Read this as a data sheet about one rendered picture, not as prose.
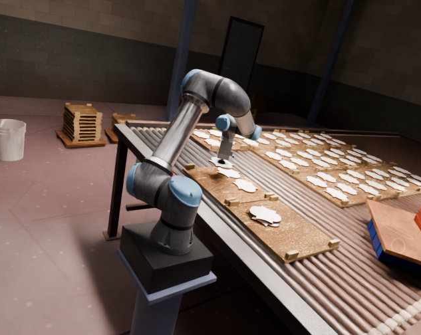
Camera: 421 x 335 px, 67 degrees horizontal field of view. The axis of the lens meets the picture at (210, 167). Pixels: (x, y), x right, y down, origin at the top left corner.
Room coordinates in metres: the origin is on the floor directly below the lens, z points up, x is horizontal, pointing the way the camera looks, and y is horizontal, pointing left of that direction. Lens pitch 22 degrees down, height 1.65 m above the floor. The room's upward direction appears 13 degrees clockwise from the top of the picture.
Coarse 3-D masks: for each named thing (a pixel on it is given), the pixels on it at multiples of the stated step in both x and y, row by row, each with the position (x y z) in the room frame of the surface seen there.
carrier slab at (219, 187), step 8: (184, 168) 1.66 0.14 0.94; (200, 168) 1.72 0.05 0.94; (208, 168) 1.75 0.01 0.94; (216, 168) 1.78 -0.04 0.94; (232, 168) 1.84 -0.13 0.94; (192, 176) 1.58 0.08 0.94; (200, 176) 1.61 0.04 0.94; (208, 176) 1.63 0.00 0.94; (216, 176) 1.66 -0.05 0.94; (224, 176) 1.69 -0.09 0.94; (240, 176) 1.74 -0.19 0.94; (200, 184) 1.51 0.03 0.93; (208, 184) 1.53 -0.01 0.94; (216, 184) 1.55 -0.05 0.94; (224, 184) 1.58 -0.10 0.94; (232, 184) 1.60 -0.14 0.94; (256, 184) 1.68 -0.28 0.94; (208, 192) 1.45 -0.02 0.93; (216, 192) 1.46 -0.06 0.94; (224, 192) 1.48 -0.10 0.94; (232, 192) 1.50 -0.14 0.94; (240, 192) 1.53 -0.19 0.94; (256, 192) 1.57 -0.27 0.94; (264, 192) 1.60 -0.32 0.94; (216, 200) 1.39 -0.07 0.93; (224, 200) 1.40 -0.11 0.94; (240, 200) 1.44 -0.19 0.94; (248, 200) 1.46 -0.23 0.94; (256, 200) 1.48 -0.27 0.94; (264, 200) 1.51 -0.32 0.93
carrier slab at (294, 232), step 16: (240, 208) 1.35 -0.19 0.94; (272, 208) 1.43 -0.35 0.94; (288, 208) 1.47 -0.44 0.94; (256, 224) 1.24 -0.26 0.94; (288, 224) 1.31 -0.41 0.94; (304, 224) 1.35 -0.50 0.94; (272, 240) 1.14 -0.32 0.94; (288, 240) 1.17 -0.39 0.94; (304, 240) 1.20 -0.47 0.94; (320, 240) 1.24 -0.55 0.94; (304, 256) 1.09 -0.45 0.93
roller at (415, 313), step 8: (192, 144) 2.18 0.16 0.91; (336, 256) 1.18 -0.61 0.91; (344, 256) 1.18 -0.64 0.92; (352, 264) 1.14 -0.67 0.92; (360, 272) 1.10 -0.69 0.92; (368, 280) 1.06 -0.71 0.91; (376, 280) 1.06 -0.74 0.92; (384, 288) 1.02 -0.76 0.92; (392, 296) 0.99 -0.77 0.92; (400, 304) 0.96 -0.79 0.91; (408, 304) 0.96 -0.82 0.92; (416, 312) 0.93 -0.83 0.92
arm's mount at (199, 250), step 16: (144, 224) 1.00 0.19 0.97; (128, 240) 0.90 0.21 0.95; (144, 240) 0.90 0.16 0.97; (128, 256) 0.89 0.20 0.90; (144, 256) 0.82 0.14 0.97; (160, 256) 0.84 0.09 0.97; (176, 256) 0.86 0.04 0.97; (192, 256) 0.89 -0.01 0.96; (208, 256) 0.91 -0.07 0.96; (144, 272) 0.80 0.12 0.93; (160, 272) 0.79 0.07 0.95; (176, 272) 0.83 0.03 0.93; (192, 272) 0.87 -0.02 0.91; (208, 272) 0.92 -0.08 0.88; (144, 288) 0.79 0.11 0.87; (160, 288) 0.80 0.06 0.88
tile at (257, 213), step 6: (252, 210) 1.31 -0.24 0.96; (258, 210) 1.33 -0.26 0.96; (264, 210) 1.34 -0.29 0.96; (270, 210) 1.36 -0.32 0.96; (258, 216) 1.27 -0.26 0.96; (264, 216) 1.28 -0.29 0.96; (270, 216) 1.30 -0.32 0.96; (276, 216) 1.31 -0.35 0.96; (270, 222) 1.24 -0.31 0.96; (276, 222) 1.26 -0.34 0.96
